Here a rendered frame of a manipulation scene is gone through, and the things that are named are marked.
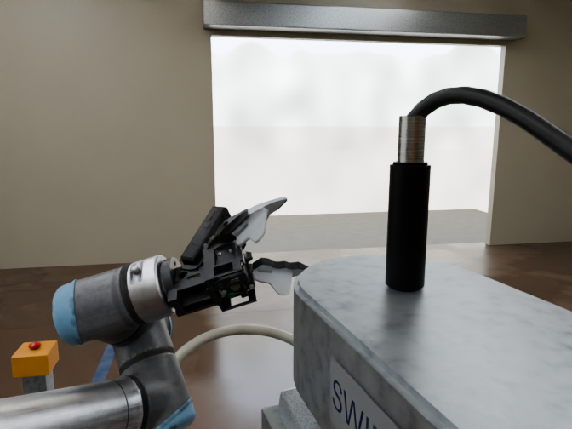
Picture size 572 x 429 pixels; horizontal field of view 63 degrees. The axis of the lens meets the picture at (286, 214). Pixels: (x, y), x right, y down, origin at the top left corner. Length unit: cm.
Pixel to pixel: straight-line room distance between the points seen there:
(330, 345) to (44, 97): 662
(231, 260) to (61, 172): 631
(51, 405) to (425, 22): 687
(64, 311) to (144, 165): 601
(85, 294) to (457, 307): 48
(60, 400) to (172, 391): 16
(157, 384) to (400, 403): 49
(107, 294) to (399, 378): 46
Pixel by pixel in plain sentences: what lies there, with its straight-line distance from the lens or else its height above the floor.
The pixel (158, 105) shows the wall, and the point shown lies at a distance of 665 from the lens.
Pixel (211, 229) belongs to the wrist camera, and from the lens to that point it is 70.
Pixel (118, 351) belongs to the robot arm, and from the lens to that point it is 81.
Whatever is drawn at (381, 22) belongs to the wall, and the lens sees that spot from 693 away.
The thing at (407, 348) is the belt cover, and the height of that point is 169.
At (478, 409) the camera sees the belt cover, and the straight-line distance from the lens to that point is 32.
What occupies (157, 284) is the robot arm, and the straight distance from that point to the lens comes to 66.
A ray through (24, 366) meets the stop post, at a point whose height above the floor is 104.
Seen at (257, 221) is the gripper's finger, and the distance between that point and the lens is 63.
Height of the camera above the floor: 185
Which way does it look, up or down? 10 degrees down
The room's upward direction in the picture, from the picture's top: straight up
